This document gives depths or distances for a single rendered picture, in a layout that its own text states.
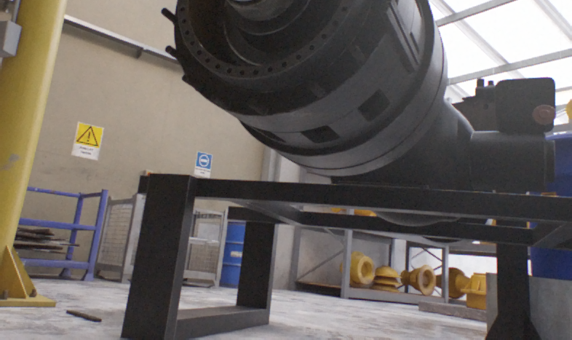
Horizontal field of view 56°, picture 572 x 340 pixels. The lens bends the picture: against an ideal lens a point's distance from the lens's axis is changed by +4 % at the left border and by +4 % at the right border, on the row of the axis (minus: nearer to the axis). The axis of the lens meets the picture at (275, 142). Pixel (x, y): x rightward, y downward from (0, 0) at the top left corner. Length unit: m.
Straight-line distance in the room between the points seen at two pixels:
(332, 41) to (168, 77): 6.90
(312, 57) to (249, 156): 7.42
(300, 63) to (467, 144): 1.44
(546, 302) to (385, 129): 2.40
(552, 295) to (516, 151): 1.35
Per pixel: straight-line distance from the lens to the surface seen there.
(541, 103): 2.40
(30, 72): 3.49
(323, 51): 0.98
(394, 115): 1.23
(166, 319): 2.12
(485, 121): 3.63
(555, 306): 3.48
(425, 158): 1.86
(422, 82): 1.25
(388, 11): 0.95
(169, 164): 7.62
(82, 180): 7.13
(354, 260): 8.24
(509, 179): 2.33
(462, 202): 1.92
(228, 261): 7.36
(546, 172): 2.32
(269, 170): 8.31
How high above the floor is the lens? 0.30
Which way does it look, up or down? 13 degrees up
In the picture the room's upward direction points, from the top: 6 degrees clockwise
